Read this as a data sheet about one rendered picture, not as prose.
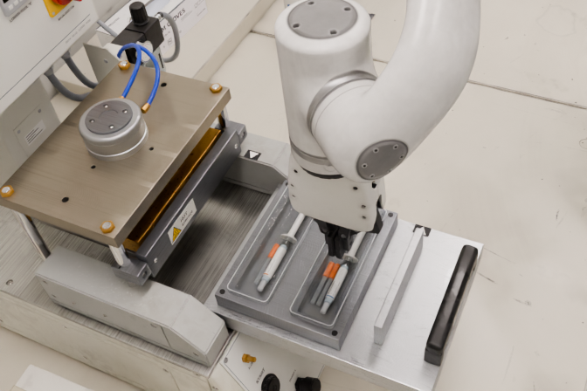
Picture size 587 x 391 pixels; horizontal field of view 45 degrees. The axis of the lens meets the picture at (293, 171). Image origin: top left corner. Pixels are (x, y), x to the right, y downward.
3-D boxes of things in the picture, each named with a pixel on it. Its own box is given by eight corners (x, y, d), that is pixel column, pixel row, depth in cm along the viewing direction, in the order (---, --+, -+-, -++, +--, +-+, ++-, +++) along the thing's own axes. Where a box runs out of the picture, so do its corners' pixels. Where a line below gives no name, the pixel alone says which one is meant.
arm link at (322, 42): (392, 145, 67) (350, 89, 73) (393, 33, 57) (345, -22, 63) (311, 175, 65) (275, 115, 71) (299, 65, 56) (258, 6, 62)
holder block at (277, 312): (217, 305, 87) (213, 293, 85) (286, 191, 99) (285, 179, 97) (339, 351, 82) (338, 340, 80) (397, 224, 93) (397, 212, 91)
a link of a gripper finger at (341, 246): (369, 211, 79) (369, 246, 84) (343, 203, 81) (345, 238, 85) (359, 232, 78) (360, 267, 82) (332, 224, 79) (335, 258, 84)
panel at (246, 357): (288, 440, 97) (218, 362, 87) (368, 271, 114) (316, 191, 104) (300, 442, 95) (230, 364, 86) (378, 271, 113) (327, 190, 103)
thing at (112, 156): (-15, 226, 93) (-60, 160, 84) (118, 81, 111) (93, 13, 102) (134, 284, 85) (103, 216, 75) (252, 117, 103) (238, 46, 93)
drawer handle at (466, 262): (423, 360, 80) (424, 344, 77) (460, 259, 88) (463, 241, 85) (440, 366, 79) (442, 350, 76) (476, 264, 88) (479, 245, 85)
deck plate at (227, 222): (-63, 264, 102) (-66, 261, 101) (81, 111, 122) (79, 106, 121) (208, 380, 86) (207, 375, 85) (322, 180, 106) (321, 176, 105)
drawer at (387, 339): (207, 322, 90) (195, 289, 84) (281, 200, 103) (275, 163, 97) (429, 408, 80) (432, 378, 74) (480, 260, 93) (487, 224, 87)
